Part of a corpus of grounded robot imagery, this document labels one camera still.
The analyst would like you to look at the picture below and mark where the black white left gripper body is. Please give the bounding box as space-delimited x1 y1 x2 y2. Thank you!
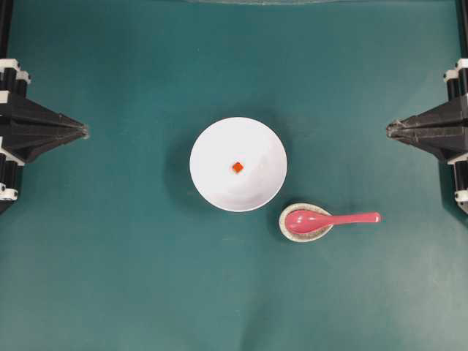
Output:
0 58 31 216

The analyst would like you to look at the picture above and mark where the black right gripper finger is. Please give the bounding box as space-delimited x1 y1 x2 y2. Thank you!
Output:
386 98 467 136
387 129 467 162

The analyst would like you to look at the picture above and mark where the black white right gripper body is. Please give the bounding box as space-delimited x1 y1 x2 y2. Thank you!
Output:
442 58 468 215

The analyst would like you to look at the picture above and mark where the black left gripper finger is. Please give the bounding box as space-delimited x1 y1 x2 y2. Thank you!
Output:
1 95 88 133
1 131 88 163

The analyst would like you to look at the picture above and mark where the pink plastic spoon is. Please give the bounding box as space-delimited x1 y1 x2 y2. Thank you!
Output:
285 210 381 234

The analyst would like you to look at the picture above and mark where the small red block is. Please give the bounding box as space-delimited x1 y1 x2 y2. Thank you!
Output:
232 162 244 174

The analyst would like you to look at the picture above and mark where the small speckled spoon rest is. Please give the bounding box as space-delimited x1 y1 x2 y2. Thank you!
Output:
279 203 333 243

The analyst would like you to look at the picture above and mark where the white round bowl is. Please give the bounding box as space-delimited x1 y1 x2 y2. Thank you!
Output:
189 117 287 212

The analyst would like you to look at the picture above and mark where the black frame post right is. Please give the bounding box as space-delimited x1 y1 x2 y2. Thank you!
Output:
455 0 467 59

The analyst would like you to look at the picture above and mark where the black frame post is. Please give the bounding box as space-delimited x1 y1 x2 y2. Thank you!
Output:
455 0 467 59
0 0 13 59

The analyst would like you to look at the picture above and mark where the black frame post left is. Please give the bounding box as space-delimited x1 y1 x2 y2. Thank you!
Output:
0 0 13 59

